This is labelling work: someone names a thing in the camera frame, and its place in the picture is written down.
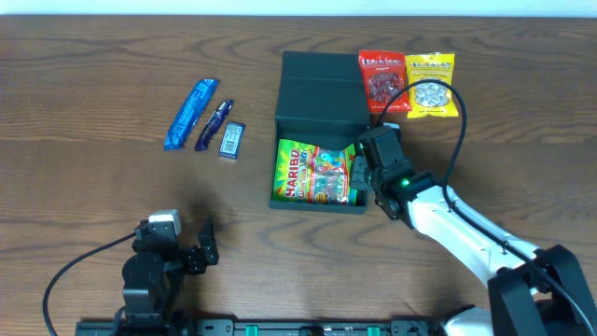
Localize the green Haribo worms bag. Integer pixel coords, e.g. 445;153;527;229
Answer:
271;139;357;206

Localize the dark green box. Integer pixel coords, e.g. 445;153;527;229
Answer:
269;50;370;215

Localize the yellow candy bag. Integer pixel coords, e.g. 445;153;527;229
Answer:
406;52;458;119

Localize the long blue snack packet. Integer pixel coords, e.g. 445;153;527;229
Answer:
163;78;219;151

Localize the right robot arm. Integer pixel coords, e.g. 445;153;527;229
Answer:
351;154;596;335

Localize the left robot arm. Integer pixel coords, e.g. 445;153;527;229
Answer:
110;218;219;336

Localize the small blue white box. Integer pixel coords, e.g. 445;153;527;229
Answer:
219;121;245;160

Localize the red candy bag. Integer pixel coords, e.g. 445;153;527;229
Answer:
358;49;407;115

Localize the dark blue candy bar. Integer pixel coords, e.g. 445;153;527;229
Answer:
194;99;234;151

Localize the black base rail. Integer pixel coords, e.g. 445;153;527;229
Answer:
75;319;446;336

